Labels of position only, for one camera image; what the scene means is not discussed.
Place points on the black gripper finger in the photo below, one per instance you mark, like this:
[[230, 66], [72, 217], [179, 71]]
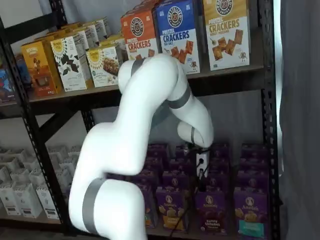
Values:
[[202, 185]]

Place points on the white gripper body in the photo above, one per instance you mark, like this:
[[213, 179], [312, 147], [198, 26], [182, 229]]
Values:
[[203, 165]]

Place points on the purple box with brown patch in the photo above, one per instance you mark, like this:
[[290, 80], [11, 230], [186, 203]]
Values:
[[220, 165], [221, 151], [218, 182], [211, 215]]

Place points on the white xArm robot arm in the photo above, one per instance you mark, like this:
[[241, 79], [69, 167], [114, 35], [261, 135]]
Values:
[[112, 150]]

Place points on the purple box with teal patch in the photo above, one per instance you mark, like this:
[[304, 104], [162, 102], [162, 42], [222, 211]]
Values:
[[251, 212], [253, 165], [252, 180], [253, 151]]

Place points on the gold pretzel crackers box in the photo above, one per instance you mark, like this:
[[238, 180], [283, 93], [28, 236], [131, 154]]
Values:
[[225, 37]]

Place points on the blue pretzel crackers box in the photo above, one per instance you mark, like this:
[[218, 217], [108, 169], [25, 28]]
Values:
[[175, 32]]

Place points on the yellow white snack bar box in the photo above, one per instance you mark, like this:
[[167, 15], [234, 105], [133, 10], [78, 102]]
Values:
[[120, 50], [102, 67]]

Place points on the orange pretzel crackers box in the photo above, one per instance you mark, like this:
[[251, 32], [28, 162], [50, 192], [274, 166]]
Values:
[[147, 5], [138, 37]]

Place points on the white sweet thins box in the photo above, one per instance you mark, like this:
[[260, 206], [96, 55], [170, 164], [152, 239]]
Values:
[[105, 28], [70, 65], [82, 40], [93, 35]]

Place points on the orange snack box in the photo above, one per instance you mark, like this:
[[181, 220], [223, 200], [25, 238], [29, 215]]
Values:
[[60, 29], [45, 37], [37, 70]]

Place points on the blue snack box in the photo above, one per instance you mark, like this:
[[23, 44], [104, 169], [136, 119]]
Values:
[[6, 85]]

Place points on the black metal shelving rack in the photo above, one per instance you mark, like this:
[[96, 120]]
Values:
[[225, 83]]

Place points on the white carton with dark label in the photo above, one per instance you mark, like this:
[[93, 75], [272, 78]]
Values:
[[32, 162], [21, 176], [38, 176], [10, 197], [57, 152], [5, 173], [68, 171], [28, 200], [12, 157], [75, 152], [48, 202]]

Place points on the white carton boxes group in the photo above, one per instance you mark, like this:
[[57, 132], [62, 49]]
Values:
[[12, 112]]

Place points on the dark blue snack package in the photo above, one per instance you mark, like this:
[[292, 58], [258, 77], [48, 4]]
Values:
[[23, 70]]

